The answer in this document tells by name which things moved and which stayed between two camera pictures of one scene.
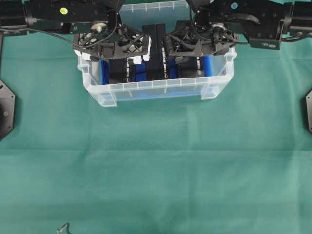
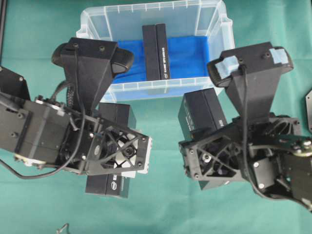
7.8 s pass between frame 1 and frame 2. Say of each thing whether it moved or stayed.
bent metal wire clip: stayed
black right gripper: moved
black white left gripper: moved
